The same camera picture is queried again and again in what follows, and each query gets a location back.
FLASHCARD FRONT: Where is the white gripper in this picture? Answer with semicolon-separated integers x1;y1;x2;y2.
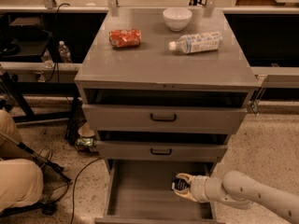
174;173;209;203

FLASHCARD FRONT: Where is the dark blue rxbar wrapper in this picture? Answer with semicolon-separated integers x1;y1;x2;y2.
171;176;190;191

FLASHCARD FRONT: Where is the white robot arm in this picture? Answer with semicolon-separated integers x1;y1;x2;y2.
171;171;299;224

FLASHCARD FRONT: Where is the grey open bottom drawer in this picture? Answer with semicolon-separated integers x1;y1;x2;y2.
94;161;223;224

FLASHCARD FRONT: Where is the grey middle drawer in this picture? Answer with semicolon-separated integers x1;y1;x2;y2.
96;141;227;162

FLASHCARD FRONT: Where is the grey metal drawer cabinet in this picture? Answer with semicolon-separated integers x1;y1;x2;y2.
74;7;260;224

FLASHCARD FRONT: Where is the grey top drawer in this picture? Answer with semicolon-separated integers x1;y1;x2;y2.
82;105;247;134

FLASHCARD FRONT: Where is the black grey reacher stick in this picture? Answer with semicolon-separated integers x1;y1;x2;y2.
0;131;71;183

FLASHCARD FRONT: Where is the grey shoe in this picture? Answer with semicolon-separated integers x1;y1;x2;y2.
38;147;52;160

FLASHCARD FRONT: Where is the clear plastic water bottle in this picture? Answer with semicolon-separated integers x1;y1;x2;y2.
169;31;222;54

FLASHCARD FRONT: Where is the crushed orange soda can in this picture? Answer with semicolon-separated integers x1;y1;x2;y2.
109;29;141;48

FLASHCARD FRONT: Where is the white ceramic bowl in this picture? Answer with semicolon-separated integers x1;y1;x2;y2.
163;7;192;32

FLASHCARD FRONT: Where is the small water bottle on shelf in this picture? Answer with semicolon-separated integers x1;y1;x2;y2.
58;41;72;63

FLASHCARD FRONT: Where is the black floor cable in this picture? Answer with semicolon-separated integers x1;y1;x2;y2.
69;157;102;224

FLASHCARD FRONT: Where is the black stand frame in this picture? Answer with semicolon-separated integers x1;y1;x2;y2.
0;63;82;123

